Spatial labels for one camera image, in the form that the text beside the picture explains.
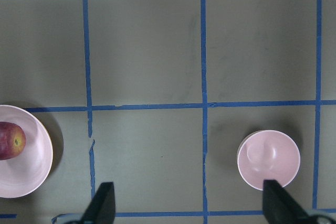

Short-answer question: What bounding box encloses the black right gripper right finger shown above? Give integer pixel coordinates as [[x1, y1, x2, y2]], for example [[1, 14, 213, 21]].
[[262, 179, 314, 224]]

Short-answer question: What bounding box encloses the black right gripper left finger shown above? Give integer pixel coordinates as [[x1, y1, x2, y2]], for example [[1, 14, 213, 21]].
[[81, 182, 116, 224]]

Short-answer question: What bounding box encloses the pink bowl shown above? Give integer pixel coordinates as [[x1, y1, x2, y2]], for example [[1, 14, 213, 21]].
[[236, 130, 301, 190]]

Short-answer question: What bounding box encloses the red apple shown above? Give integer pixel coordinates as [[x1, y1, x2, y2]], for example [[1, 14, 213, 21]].
[[1, 122, 26, 161]]

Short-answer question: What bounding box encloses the pink plate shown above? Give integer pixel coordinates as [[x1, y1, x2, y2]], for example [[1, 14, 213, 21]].
[[1, 105, 53, 198]]

